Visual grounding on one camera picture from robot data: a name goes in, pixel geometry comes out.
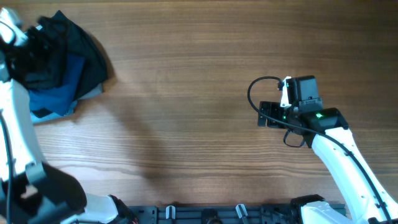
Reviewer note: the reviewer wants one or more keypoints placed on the black sports shirt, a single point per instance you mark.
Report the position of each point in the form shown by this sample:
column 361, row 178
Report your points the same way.
column 41, row 61

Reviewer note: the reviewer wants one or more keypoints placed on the white rail clip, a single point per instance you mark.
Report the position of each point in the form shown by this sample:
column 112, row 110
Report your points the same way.
column 170, row 212
column 241, row 211

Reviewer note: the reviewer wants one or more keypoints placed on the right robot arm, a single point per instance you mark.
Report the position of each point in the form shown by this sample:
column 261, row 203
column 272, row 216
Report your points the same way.
column 327, row 133

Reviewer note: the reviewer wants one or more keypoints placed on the black folded garment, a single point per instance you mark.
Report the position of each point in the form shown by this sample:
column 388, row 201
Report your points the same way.
column 95, row 69

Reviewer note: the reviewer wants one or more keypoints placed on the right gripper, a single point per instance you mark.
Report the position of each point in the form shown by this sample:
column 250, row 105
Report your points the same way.
column 268, row 114

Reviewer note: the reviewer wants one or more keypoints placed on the light blue folded garment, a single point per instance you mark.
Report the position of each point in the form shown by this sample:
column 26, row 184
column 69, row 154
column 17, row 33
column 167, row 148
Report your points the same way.
column 53, row 116

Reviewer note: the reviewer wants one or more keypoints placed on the right white rail clip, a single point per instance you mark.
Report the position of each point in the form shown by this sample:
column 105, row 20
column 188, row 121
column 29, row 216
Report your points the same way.
column 241, row 211

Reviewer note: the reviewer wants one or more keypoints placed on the left white rail clip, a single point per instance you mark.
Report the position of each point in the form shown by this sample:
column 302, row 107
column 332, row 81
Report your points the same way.
column 170, row 212

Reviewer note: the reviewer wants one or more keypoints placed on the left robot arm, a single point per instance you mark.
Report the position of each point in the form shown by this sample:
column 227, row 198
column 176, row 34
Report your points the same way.
column 33, row 191

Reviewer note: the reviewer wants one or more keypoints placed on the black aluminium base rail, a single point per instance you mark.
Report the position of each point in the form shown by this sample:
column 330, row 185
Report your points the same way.
column 279, row 213

